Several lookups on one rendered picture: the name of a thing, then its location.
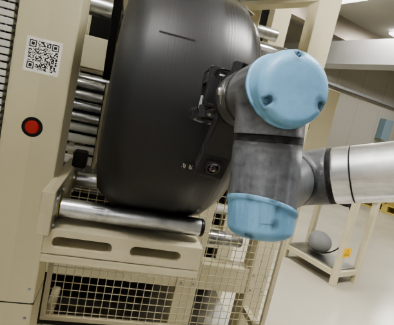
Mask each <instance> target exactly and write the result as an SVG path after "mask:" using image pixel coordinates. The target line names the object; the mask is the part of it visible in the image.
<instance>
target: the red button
mask: <svg viewBox="0 0 394 325"><path fill-rule="evenodd" d="M25 130H26V131H27V132H28V133H36V132H38V131H39V124H38V123H37V122H36V121H28V122H27V123H26V124H25Z"/></svg>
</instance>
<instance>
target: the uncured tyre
mask: <svg viewBox="0 0 394 325"><path fill-rule="evenodd" d="M159 30H160V31H163V32H168V33H171V34H175V35H179V36H183V37H187V38H190V39H194V40H195V41H191V40H187V39H183V38H180V37H176V36H172V35H168V34H164V33H161V32H159ZM260 57H261V41H260V37H259V32H258V29H257V27H256V26H255V23H254V22H253V19H252V18H251V15H250V13H249V11H248V9H247V8H246V6H245V5H243V4H242V3H241V2H239V1H238V0H128V3H127V5H126V9H125V11H124V15H123V19H122V23H121V27H120V31H119V36H118V40H117V46H116V49H115V55H114V59H113V65H112V71H111V76H110V82H109V86H108V93H107V96H106V104H105V108H104V115H103V122H102V127H101V134H100V139H99V148H98V153H97V188H98V190H99V191H100V192H101V193H102V195H103V196H104V197H105V199H106V200H107V201H108V202H109V203H111V204H113V205H116V206H124V207H129V208H137V209H142V210H150V211H155V212H163V213H171V214H176V215H183V216H189V217H190V216H196V215H199V214H201V213H202V212H203V211H205V210H206V209H208V208H209V207H210V206H212V205H213V204H215V203H216V202H217V201H218V200H219V199H220V198H221V197H222V196H223V195H224V193H225V192H226V190H227V189H228V187H229V183H230V170H231V161H230V164H229V166H228V168H227V170H226V172H225V174H224V177H223V178H222V179H214V178H210V177H205V176H202V175H198V174H197V172H196V167H195V168H194V170H193V173H192V172H185V171H181V170H179V167H180V164H181V160H184V161H190V162H194V163H195V161H196V159H197V156H198V154H199V152H200V149H201V147H202V144H203V142H204V139H205V137H206V134H207V133H208V130H209V127H210V124H205V123H200V122H197V121H194V120H193V119H190V118H189V117H188V112H189V108H190V107H197V108H198V106H199V101H200V98H201V95H200V94H201V88H202V80H203V76H204V71H205V70H207V69H208V68H209V67H211V66H212V65H214V66H218V67H221V68H228V69H232V65H233V62H234V61H241V62H244V63H246V64H252V63H253V62H254V61H256V60H257V59H258V58H260Z"/></svg>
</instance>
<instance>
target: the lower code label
mask: <svg viewBox="0 0 394 325"><path fill-rule="evenodd" d="M62 49H63V43H57V42H54V41H49V40H46V39H41V38H38V37H34V36H31V35H27V40H26V48H25V57H24V62H23V70H28V71H31V72H36V73H40V74H45V75H51V76H54V77H58V73H59V66H60V62H61V54H62Z"/></svg>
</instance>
